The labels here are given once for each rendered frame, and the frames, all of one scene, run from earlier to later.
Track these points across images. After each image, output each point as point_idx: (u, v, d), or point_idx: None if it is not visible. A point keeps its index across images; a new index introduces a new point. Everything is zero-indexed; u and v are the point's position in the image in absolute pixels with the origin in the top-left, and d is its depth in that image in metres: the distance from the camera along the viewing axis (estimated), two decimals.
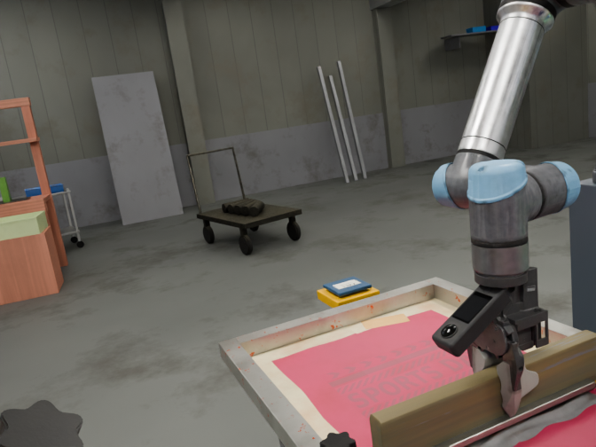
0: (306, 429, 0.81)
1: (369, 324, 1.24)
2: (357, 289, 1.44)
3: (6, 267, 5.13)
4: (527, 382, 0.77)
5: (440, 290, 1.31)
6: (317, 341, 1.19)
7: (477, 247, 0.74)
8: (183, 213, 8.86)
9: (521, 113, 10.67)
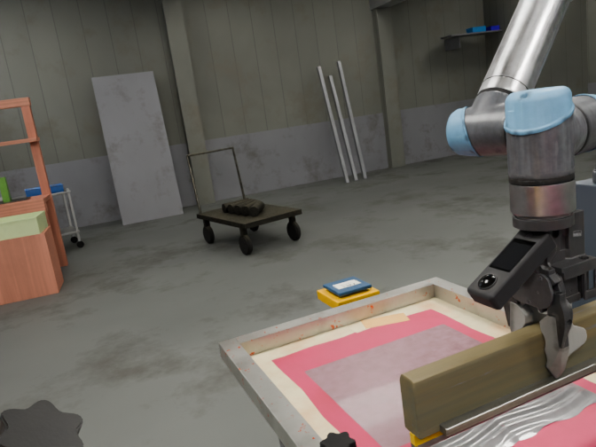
0: (306, 429, 0.81)
1: (369, 323, 1.24)
2: (357, 289, 1.44)
3: (6, 267, 5.13)
4: (574, 339, 0.68)
5: (440, 290, 1.31)
6: (317, 341, 1.19)
7: (517, 187, 0.65)
8: (183, 213, 8.86)
9: None
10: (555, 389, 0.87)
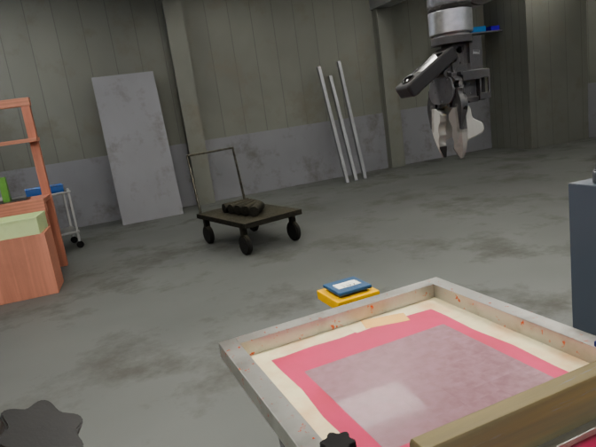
0: (306, 429, 0.81)
1: (369, 323, 1.24)
2: (357, 289, 1.44)
3: (6, 267, 5.13)
4: (474, 128, 0.96)
5: (440, 290, 1.31)
6: (317, 341, 1.19)
7: (431, 14, 0.93)
8: (183, 213, 8.86)
9: (521, 113, 10.67)
10: None
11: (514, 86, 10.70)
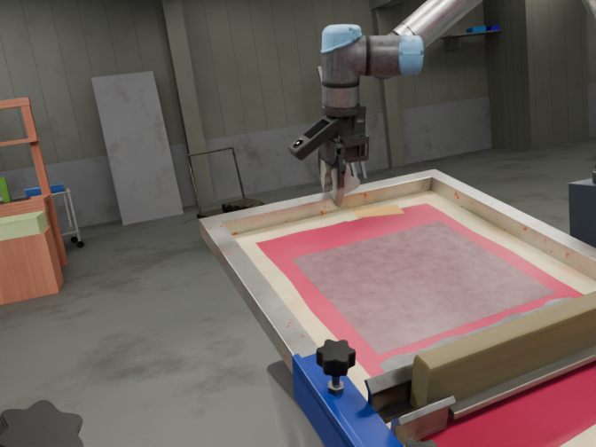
0: (294, 325, 0.76)
1: (361, 212, 1.17)
2: None
3: (6, 267, 5.13)
4: (350, 184, 1.14)
5: (438, 184, 1.23)
6: (305, 226, 1.11)
7: (323, 87, 1.06)
8: (183, 213, 8.86)
9: (521, 113, 10.67)
10: (555, 304, 0.84)
11: (514, 86, 10.70)
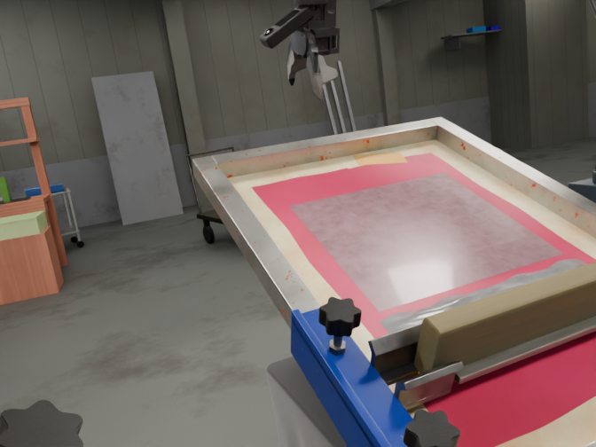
0: (294, 278, 0.72)
1: (362, 159, 1.11)
2: None
3: (6, 267, 5.13)
4: (327, 73, 1.13)
5: (444, 133, 1.17)
6: (304, 171, 1.06)
7: None
8: (183, 213, 8.86)
9: (521, 113, 10.67)
10: (562, 266, 0.81)
11: (514, 86, 10.70)
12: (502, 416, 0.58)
